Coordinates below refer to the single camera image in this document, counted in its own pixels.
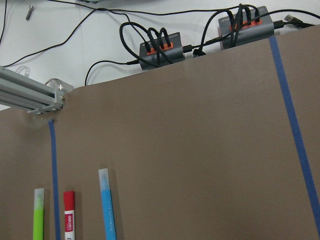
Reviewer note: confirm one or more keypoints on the grey usb hub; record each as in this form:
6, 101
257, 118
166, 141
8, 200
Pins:
161, 49
248, 25

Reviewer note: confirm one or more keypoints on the blue highlighter pen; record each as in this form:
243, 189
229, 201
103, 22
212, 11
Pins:
107, 205

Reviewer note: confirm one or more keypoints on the aluminium frame post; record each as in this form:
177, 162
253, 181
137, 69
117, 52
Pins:
19, 91

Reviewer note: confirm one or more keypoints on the left grey USB hub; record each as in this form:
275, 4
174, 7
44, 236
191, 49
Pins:
161, 49

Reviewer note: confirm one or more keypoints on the green highlighter pen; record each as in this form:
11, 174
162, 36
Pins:
38, 214

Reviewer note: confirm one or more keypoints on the red and white marker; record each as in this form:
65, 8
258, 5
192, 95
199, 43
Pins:
69, 215

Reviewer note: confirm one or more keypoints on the right grey USB hub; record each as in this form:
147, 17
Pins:
248, 25

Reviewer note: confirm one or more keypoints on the brown paper table mat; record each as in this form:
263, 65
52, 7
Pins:
199, 150

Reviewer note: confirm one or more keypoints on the small metal screw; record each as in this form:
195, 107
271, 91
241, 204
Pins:
29, 13

